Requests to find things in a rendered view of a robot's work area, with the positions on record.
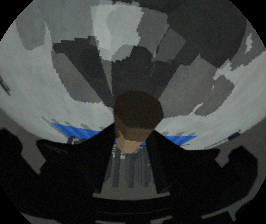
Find blue striped tape strip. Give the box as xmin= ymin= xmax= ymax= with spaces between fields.
xmin=52 ymin=123 xmax=197 ymax=147

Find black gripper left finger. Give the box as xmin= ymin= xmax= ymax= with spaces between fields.
xmin=36 ymin=123 xmax=116 ymax=193

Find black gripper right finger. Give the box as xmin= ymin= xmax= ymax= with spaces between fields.
xmin=145 ymin=129 xmax=221 ymax=194

